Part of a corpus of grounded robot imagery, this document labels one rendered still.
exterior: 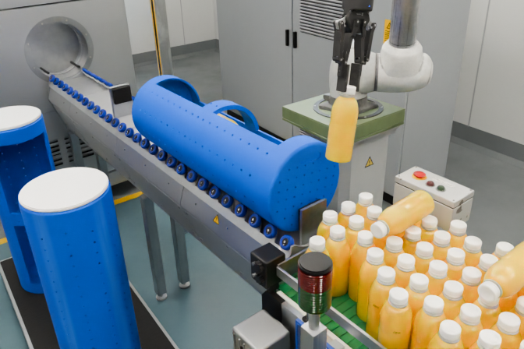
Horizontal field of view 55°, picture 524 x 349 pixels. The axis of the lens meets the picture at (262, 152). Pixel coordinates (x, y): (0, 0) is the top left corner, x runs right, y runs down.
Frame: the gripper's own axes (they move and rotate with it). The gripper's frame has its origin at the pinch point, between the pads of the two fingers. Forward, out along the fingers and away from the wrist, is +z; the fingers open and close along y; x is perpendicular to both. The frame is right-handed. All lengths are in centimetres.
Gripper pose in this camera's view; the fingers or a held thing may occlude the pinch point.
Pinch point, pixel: (348, 78)
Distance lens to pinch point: 130.2
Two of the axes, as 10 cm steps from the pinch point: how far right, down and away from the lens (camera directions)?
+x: 6.1, 2.6, -7.5
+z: -0.7, 9.6, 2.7
